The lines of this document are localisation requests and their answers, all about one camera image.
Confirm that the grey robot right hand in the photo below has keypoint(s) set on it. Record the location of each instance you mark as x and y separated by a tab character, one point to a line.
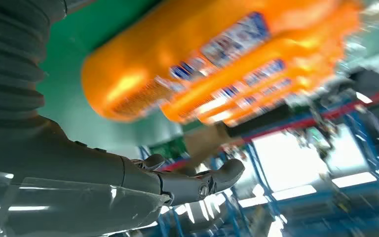
62	183

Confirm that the cardboard box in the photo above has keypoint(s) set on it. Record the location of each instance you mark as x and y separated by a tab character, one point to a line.
206	140

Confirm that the blue metal shelf rack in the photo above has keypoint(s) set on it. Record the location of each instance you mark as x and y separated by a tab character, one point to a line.
257	166

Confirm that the black zip case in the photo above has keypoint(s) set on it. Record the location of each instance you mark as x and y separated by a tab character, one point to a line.
258	122

